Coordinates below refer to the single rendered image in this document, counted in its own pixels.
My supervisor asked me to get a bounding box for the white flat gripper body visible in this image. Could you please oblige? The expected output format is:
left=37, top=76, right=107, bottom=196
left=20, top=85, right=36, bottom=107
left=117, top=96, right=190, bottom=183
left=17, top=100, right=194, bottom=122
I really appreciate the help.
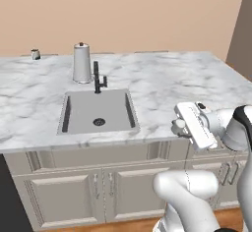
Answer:
left=173, top=101, right=220, bottom=152

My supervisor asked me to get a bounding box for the cup of hot chocolate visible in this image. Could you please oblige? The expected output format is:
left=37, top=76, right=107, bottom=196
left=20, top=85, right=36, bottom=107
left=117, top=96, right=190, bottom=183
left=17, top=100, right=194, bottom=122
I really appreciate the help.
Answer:
left=31, top=48, right=41, bottom=61

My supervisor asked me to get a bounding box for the grey rectangular sink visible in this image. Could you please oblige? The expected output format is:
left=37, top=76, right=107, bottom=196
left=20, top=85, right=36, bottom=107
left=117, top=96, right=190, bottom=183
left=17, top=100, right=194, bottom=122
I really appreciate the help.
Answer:
left=56, top=88, right=142, bottom=136

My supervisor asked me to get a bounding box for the silver cupboard door handle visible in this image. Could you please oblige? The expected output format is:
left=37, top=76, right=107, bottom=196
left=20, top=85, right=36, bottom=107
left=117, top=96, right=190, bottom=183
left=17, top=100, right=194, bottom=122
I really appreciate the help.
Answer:
left=229, top=161, right=241, bottom=185
left=108, top=172, right=115, bottom=199
left=220, top=162, right=231, bottom=187
left=93, top=173, right=99, bottom=201

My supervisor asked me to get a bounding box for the black sink tap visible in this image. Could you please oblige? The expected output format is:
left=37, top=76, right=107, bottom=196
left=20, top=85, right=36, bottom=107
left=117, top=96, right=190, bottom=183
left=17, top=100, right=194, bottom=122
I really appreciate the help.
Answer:
left=93, top=60, right=108, bottom=94

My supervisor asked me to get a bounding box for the grey cupboard door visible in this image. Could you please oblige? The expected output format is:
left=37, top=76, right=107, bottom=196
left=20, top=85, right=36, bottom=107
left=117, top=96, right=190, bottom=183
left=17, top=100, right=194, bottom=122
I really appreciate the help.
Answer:
left=12, top=168, right=104, bottom=231
left=102, top=161, right=187, bottom=223
left=184, top=156, right=250, bottom=210

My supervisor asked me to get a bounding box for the grey false drawer front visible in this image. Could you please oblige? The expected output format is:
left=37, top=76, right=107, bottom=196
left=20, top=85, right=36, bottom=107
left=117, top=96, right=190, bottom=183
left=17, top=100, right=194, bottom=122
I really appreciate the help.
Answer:
left=25, top=140, right=172, bottom=173

